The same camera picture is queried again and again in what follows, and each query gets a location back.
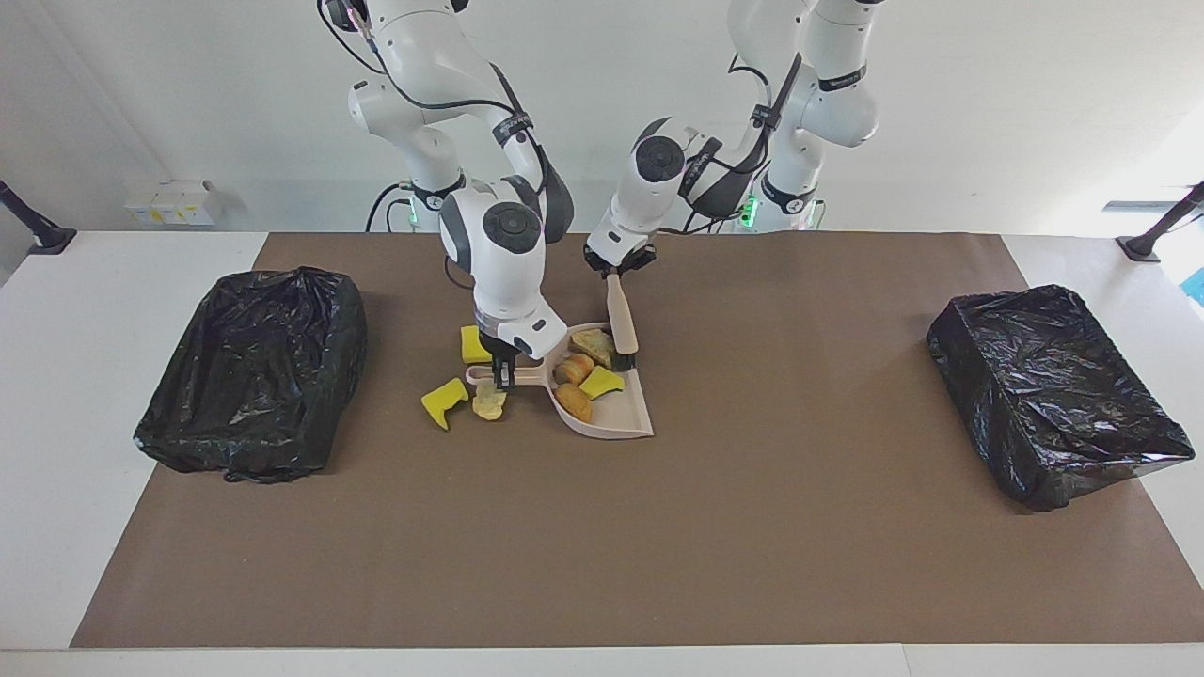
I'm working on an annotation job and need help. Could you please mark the white wall socket boxes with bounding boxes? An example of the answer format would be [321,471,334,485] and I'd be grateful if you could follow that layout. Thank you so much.
[125,181,225,227]

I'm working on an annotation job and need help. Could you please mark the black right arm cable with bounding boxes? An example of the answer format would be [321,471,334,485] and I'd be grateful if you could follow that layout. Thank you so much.
[320,0,551,189]

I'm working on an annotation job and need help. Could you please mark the beige plastic dustpan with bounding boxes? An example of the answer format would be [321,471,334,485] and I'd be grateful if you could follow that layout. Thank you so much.
[465,323,656,441]

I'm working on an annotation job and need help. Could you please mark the yellow sponge wedge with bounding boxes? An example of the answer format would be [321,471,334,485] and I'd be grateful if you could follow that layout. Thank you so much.
[578,366,626,401]

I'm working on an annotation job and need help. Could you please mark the black stand leg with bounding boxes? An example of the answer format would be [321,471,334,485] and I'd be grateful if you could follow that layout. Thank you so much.
[1117,181,1204,262]
[0,181,78,255]

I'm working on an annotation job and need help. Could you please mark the brown bread loaf toy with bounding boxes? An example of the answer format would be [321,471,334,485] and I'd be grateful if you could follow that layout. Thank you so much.
[554,383,595,424]

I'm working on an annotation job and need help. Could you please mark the brown table mat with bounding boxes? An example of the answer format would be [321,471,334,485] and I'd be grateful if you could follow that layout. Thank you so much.
[71,232,1204,650]

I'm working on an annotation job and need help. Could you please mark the beige toast slice toy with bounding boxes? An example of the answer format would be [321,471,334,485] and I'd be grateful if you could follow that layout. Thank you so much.
[569,328,617,370]

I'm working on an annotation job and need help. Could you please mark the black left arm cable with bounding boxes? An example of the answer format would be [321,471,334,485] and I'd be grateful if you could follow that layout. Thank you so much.
[658,55,800,234]

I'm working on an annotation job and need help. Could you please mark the black base cable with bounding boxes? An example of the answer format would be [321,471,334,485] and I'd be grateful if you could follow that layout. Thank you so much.
[365,181,417,233]

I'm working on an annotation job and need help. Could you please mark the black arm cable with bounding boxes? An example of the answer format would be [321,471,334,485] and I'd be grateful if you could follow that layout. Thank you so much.
[320,0,551,189]
[658,55,800,234]

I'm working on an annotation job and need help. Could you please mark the yellow notched sponge piece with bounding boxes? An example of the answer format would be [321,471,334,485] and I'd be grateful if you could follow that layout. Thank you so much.
[420,377,470,432]

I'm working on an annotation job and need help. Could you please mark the black bag lined bin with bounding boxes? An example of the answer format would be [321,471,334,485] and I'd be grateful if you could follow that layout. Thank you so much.
[134,267,369,484]
[927,285,1196,513]

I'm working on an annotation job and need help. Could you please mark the beige brush black bristles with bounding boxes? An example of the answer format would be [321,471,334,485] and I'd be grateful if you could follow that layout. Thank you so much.
[606,271,641,372]

